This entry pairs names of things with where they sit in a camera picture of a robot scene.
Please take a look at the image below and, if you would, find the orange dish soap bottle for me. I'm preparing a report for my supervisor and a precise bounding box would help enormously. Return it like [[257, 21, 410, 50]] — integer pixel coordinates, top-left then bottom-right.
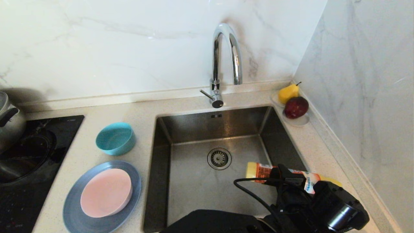
[[246, 162, 322, 194]]

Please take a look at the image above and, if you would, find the metal sink drain strainer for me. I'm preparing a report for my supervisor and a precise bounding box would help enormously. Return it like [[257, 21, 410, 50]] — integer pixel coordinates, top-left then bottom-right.
[[207, 148, 232, 171]]

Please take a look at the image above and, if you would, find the stainless steel sink basin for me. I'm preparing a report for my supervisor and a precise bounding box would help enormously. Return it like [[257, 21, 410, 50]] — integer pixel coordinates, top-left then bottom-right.
[[142, 106, 325, 233]]

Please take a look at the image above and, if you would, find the small white fruit dish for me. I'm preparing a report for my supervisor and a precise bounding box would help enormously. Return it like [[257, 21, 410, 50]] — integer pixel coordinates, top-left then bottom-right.
[[271, 92, 310, 127]]

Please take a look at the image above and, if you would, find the dark red apple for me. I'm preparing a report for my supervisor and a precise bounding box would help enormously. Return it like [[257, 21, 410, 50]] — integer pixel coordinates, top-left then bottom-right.
[[284, 96, 309, 119]]

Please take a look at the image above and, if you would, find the yellow pear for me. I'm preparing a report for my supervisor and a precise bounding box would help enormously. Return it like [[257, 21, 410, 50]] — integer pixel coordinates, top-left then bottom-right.
[[278, 82, 302, 104]]

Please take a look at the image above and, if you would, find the chrome gooseneck faucet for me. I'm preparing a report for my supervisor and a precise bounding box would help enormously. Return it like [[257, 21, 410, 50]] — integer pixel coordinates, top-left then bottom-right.
[[199, 23, 243, 108]]

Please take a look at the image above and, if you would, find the teal plastic bowl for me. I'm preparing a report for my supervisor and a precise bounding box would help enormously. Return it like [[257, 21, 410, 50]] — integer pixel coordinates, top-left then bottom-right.
[[95, 122, 136, 156]]

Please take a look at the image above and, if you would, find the pink plastic bowl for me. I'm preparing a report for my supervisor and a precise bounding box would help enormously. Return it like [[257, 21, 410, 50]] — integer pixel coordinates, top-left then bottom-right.
[[80, 168, 133, 218]]

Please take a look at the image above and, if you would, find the blue round plate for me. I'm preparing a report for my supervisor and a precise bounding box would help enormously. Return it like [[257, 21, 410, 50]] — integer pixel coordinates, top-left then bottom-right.
[[63, 161, 142, 233]]

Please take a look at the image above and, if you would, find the black induction cooktop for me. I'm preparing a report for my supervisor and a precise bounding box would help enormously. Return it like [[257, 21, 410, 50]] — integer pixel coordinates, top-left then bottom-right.
[[0, 115, 84, 233]]

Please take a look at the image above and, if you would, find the steel cooking pot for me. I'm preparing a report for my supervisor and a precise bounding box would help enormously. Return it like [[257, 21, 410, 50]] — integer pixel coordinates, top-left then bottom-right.
[[0, 92, 27, 154]]

